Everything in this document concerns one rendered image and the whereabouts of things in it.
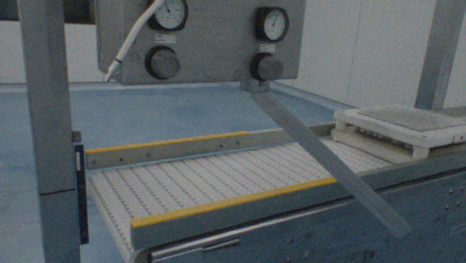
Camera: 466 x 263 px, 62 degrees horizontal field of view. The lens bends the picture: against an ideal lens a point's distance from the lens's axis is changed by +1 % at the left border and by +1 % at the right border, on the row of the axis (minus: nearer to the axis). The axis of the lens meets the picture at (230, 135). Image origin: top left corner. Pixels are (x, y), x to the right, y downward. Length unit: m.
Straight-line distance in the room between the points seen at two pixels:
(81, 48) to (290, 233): 5.10
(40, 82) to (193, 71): 0.35
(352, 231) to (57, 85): 0.56
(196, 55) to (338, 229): 0.42
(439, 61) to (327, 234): 0.79
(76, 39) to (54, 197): 4.86
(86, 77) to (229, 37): 5.23
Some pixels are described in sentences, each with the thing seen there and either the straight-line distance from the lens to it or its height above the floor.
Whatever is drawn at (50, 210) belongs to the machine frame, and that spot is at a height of 0.73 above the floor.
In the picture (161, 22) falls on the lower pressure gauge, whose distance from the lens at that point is 0.38.
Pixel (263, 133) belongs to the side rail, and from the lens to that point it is 0.87.
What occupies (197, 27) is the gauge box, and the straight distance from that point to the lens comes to 0.41.
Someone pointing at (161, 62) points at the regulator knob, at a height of 1.03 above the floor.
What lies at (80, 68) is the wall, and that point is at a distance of 5.60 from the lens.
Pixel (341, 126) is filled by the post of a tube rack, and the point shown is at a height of 0.84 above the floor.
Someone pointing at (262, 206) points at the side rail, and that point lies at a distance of 0.56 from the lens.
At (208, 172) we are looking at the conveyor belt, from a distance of 0.72.
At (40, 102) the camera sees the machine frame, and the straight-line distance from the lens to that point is 0.70.
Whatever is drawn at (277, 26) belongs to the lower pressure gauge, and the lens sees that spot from 0.44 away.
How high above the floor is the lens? 1.08
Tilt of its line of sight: 17 degrees down
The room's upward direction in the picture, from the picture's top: 3 degrees clockwise
